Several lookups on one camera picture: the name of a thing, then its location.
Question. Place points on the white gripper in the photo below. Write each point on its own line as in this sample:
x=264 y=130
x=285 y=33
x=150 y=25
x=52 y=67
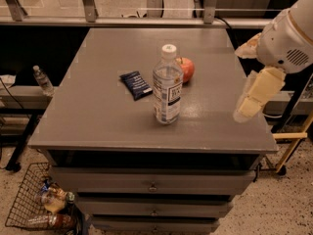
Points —
x=284 y=47

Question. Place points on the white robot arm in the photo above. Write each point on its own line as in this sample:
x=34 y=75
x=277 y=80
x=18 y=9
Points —
x=284 y=46

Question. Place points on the clear plastic water bottle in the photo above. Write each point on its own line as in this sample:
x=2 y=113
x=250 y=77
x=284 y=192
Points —
x=167 y=85

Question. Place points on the small clear bottle on shelf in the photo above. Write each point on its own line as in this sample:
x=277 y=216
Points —
x=43 y=81

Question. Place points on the bottle with green cap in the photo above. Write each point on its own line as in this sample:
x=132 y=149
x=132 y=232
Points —
x=54 y=199

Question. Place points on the brown bottle lying in basket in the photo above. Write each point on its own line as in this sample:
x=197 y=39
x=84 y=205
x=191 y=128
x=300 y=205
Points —
x=51 y=221

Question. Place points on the red apple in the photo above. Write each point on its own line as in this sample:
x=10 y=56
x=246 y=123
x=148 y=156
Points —
x=187 y=67

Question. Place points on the dark blue snack packet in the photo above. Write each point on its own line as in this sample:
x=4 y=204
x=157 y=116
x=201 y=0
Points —
x=136 y=84

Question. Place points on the grey drawer cabinet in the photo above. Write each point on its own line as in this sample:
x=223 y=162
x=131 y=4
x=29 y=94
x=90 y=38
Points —
x=129 y=172

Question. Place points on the yellow wooden frame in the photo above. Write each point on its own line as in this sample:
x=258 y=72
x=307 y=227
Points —
x=295 y=138

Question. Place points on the metal railing frame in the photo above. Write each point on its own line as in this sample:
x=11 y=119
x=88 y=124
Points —
x=237 y=13

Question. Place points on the black wire basket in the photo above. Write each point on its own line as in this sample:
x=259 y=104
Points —
x=24 y=207

